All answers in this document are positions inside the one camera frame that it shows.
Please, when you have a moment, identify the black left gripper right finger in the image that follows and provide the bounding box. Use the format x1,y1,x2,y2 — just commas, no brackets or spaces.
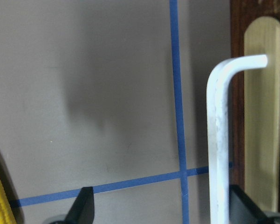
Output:
229,185,267,224

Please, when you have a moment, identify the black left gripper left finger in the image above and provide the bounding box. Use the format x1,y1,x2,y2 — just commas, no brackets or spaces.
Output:
64,187,94,224

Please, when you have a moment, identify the wooden drawer with white handle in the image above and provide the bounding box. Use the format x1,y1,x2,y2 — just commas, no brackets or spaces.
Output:
206,0,280,224

